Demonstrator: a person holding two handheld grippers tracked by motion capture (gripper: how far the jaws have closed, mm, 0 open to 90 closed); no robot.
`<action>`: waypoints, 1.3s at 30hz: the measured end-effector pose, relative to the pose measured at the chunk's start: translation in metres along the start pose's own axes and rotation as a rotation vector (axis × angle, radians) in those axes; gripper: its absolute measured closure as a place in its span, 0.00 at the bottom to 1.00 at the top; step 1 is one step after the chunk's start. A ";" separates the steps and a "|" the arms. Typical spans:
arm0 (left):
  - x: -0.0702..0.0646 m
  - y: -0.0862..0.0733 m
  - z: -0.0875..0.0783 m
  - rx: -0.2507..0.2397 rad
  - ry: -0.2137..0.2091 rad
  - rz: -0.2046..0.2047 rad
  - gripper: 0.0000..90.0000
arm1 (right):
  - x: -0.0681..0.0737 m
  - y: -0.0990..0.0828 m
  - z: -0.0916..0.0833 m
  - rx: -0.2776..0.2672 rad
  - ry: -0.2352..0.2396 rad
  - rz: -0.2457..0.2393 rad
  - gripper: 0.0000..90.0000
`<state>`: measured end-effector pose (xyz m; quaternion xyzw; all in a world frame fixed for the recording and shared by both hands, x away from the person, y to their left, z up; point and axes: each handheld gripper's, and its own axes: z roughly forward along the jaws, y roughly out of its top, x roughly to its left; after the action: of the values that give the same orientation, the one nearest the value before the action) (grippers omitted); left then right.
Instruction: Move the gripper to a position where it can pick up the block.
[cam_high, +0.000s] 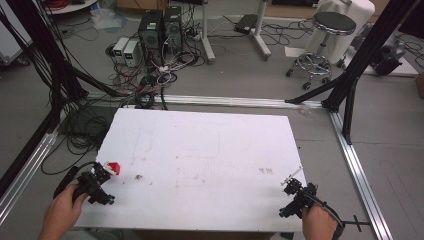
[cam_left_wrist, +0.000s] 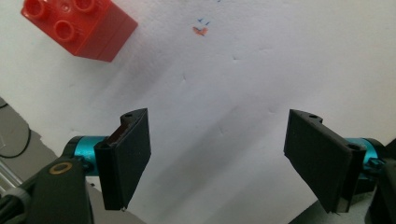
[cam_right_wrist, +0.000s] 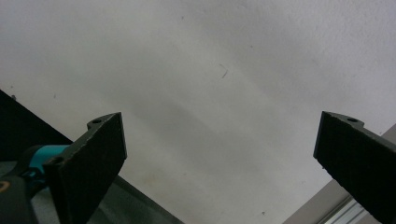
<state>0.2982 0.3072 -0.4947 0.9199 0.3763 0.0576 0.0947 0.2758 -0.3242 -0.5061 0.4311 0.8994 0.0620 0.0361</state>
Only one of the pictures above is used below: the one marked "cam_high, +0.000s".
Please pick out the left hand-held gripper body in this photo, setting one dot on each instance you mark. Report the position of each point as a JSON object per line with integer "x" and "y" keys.
{"x": 92, "y": 188}

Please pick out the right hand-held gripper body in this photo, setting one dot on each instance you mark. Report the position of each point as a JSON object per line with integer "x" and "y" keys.
{"x": 299, "y": 199}

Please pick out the thin white stick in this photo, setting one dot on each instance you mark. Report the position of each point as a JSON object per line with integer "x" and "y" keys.
{"x": 292, "y": 176}

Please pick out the red and white small toy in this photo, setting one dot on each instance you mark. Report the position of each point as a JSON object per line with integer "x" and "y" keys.
{"x": 113, "y": 168}

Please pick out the person's right hand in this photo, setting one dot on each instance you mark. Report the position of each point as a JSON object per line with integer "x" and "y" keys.
{"x": 318, "y": 221}

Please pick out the person's left hand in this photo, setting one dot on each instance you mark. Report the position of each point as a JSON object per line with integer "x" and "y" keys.
{"x": 63, "y": 213}

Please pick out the small brown crumb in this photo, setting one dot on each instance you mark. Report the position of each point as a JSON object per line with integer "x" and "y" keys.
{"x": 138, "y": 177}

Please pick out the black floor beam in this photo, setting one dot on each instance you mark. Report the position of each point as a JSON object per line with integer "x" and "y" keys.
{"x": 23, "y": 156}

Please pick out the white bench power supply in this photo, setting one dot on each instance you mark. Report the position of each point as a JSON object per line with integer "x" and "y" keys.
{"x": 131, "y": 53}
{"x": 120, "y": 46}

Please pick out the large black computer tower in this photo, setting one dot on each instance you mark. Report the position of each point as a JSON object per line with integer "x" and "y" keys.
{"x": 150, "y": 35}

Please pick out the clear plastic bag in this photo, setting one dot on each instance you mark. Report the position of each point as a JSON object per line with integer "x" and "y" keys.
{"x": 108, "y": 19}

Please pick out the black device on floor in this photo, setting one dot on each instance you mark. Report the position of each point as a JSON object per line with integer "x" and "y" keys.
{"x": 386, "y": 61}

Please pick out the white desk leg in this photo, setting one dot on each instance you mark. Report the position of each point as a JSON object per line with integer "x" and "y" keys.
{"x": 260, "y": 33}
{"x": 206, "y": 36}

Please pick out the slim black computer tower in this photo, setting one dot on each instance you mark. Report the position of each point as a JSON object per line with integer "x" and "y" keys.
{"x": 173, "y": 30}

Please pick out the white floor board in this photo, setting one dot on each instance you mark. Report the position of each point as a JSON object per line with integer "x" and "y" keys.
{"x": 408, "y": 68}

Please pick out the round white table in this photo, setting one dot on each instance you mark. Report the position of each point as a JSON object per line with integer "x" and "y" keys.
{"x": 71, "y": 6}

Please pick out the black round stool chrome base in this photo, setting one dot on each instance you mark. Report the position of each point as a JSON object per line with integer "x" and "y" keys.
{"x": 333, "y": 24}

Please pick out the flat black box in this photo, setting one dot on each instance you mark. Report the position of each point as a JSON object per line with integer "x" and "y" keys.
{"x": 246, "y": 24}

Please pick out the aluminium frame rail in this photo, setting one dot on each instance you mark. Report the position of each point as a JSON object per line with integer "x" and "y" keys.
{"x": 26, "y": 173}
{"x": 226, "y": 100}
{"x": 358, "y": 180}

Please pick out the black frame brace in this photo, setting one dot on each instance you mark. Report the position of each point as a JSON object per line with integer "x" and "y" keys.
{"x": 313, "y": 91}
{"x": 96, "y": 83}

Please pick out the black frame strut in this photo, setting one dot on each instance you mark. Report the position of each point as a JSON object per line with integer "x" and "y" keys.
{"x": 350, "y": 110}

